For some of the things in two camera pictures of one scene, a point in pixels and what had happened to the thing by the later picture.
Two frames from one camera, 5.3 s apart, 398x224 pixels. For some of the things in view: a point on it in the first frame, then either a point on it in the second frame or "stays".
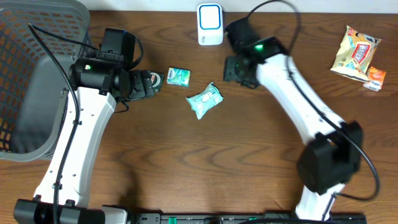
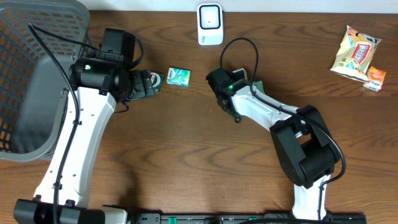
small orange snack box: (375, 79) stays
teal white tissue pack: (178, 77) stays
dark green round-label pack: (157, 78) stays
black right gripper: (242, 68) -> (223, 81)
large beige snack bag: (355, 55) stays
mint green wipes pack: (202, 102) -> (259, 84)
